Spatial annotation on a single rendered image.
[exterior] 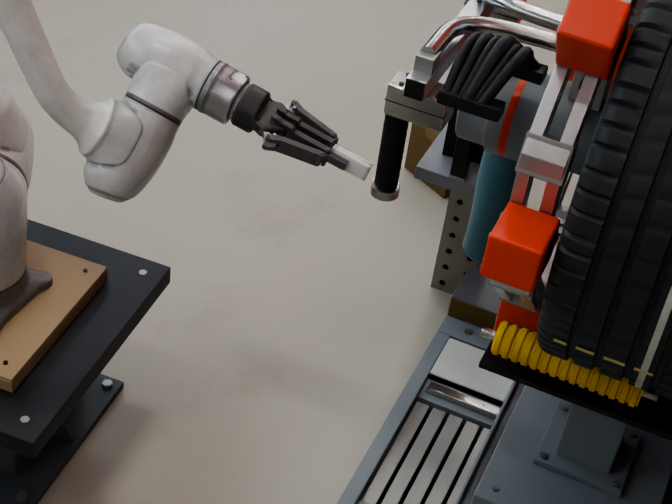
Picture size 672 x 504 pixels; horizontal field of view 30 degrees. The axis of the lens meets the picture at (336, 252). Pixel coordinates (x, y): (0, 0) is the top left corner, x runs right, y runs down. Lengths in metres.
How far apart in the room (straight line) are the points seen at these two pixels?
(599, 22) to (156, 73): 0.74
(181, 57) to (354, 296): 1.00
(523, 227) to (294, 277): 1.28
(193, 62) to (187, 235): 1.01
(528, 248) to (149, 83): 0.71
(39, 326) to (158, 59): 0.54
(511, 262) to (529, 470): 0.69
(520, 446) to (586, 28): 0.93
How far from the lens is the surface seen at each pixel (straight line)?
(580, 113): 1.67
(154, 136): 2.02
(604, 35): 1.61
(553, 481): 2.26
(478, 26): 1.85
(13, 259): 2.21
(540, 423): 2.34
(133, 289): 2.37
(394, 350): 2.74
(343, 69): 3.65
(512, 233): 1.65
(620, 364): 1.79
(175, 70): 2.02
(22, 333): 2.24
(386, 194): 1.88
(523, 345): 2.03
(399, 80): 1.79
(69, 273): 2.36
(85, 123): 2.01
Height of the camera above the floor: 1.87
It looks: 39 degrees down
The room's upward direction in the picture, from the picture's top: 8 degrees clockwise
